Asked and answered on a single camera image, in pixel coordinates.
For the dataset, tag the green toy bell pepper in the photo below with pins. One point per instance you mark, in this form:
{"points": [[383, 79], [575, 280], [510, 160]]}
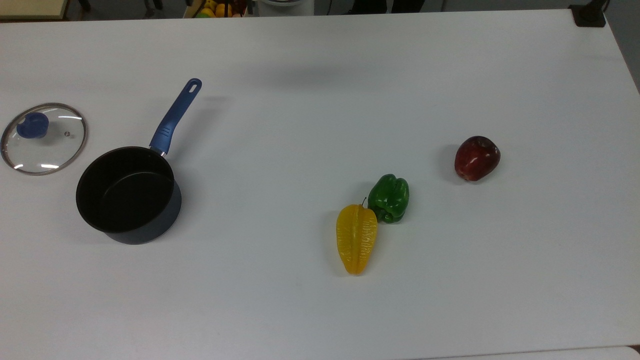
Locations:
{"points": [[390, 197]]}

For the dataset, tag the glass lid with blue knob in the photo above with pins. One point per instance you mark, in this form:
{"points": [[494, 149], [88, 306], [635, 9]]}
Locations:
{"points": [[55, 150]]}

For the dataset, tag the yellow toy starfruit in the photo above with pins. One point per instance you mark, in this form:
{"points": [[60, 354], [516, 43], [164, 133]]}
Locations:
{"points": [[356, 240]]}

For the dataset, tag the red toy apple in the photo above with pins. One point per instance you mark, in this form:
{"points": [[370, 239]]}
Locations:
{"points": [[477, 159]]}

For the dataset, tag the light wooden table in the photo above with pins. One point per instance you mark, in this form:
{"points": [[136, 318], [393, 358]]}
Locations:
{"points": [[30, 7]]}

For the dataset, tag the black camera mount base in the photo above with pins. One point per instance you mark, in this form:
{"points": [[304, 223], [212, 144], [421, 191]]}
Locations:
{"points": [[589, 17]]}

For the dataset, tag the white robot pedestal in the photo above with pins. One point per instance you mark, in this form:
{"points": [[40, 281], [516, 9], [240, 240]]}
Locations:
{"points": [[285, 7]]}

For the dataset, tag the cardboard box of toy fruit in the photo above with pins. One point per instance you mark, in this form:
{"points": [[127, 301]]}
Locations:
{"points": [[207, 12]]}

